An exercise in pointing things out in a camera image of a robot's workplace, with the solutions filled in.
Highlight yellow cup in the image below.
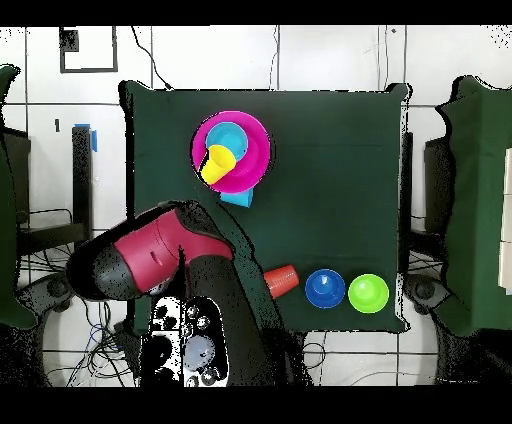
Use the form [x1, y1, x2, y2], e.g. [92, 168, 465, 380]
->
[199, 144, 238, 186]

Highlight large pink bowl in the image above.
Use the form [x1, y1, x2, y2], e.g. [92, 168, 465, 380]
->
[190, 110, 273, 195]

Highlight dark green tablecloth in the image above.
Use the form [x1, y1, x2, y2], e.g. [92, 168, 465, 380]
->
[118, 78, 411, 335]

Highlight orange ribbed cup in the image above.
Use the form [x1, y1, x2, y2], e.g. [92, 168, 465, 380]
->
[263, 263, 301, 300]

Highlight small light blue bowl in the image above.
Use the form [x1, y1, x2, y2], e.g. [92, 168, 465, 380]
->
[205, 121, 250, 162]

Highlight dark blue bowl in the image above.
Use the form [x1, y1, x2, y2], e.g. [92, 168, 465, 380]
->
[304, 268, 347, 310]

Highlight lime green bowl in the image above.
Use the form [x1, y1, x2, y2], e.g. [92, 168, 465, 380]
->
[347, 272, 390, 315]

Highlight black stand with blue tape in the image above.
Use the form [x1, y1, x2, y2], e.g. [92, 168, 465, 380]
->
[17, 123, 98, 257]

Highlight black office chair base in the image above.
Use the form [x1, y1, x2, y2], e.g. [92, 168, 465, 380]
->
[402, 272, 452, 317]
[15, 271, 77, 321]

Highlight black power box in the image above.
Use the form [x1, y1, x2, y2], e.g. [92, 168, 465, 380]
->
[112, 320, 141, 379]

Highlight green cloth side table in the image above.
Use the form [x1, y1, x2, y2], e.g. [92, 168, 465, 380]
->
[434, 74, 512, 338]
[0, 63, 39, 331]

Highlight cream boxes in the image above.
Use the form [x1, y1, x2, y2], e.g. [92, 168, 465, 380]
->
[497, 146, 512, 297]

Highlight black upright post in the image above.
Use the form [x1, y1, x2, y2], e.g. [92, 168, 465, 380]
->
[398, 130, 415, 274]

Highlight black cable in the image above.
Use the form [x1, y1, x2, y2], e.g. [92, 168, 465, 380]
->
[130, 25, 174, 92]

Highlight bundle of floor cables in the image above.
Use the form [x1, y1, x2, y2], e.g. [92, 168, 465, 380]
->
[17, 239, 139, 387]

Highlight black square floor frame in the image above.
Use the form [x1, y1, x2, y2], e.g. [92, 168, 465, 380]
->
[58, 26, 120, 74]

